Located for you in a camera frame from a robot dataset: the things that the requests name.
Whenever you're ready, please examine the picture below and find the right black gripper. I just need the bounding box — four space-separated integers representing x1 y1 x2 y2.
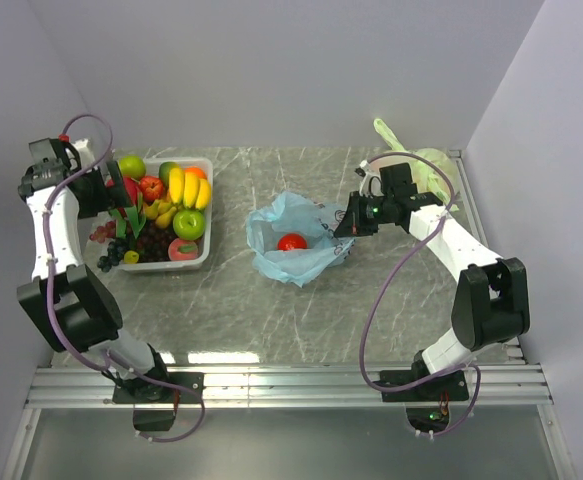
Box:
334 191 394 238

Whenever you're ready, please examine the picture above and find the pink dragon fruit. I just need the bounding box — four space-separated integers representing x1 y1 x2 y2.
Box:
108 176 147 239

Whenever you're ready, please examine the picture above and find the blue printed plastic bag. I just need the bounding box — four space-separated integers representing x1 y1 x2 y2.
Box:
246 191 354 287

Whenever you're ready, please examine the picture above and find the green fake apple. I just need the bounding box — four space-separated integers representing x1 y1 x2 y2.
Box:
172 210 206 241

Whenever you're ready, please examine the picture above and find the pink fake peach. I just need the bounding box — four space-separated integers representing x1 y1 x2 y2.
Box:
167 238 199 262

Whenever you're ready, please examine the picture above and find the red yellow fake apple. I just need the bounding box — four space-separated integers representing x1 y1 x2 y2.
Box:
277 233 308 251

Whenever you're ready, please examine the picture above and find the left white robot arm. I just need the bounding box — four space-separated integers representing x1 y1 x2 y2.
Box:
17 135 173 403

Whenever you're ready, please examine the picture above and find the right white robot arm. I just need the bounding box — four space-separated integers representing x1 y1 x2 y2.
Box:
334 152 530 400

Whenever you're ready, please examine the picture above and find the green yellow fake pear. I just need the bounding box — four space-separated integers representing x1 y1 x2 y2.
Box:
117 155 146 181

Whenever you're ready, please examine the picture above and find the small red fake apple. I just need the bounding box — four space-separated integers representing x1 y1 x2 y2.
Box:
139 176 165 204

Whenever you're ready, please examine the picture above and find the small yellow fake fruit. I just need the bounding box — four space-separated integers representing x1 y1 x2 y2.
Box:
123 250 140 265

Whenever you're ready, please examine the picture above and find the orange fake fruit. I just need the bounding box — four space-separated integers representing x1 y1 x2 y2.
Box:
184 166 207 179

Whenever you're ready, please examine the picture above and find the tied green plastic bag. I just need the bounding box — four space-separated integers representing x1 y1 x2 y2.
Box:
372 118 459 204

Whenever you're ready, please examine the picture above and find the light purple grape bunch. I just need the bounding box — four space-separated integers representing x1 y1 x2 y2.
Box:
89 220 116 244

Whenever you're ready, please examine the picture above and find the green yellow mango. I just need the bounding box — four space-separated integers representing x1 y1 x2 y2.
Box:
158 161 180 186

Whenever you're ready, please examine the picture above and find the single yellow banana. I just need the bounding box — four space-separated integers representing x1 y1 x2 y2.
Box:
142 199 178 230

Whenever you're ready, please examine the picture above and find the dark blue grape bunch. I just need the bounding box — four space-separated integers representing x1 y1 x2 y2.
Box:
96 238 129 273

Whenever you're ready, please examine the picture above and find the dark red grape bunch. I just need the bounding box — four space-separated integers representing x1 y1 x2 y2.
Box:
135 223 176 263

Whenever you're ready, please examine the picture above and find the yellow banana bunch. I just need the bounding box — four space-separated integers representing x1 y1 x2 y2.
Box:
168 168 212 211

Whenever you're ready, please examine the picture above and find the white plastic fruit basket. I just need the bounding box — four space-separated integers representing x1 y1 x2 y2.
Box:
118 157 213 273

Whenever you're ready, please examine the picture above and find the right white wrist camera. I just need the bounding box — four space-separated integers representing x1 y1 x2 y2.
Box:
355 160 382 196

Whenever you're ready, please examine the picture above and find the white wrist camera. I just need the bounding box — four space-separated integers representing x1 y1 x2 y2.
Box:
355 160 382 196
58 134 95 169

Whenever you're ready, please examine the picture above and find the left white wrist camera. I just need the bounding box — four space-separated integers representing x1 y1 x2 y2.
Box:
58 134 95 169

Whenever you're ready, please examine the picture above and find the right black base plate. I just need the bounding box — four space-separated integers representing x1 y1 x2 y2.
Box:
379 369 467 434

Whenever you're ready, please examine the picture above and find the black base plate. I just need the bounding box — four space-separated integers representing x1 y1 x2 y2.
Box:
110 369 206 434
379 369 467 434

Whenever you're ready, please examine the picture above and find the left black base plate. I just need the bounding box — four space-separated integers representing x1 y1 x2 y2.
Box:
110 369 206 434

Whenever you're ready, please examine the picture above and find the aluminium mounting rail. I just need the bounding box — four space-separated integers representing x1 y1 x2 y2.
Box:
25 364 553 409

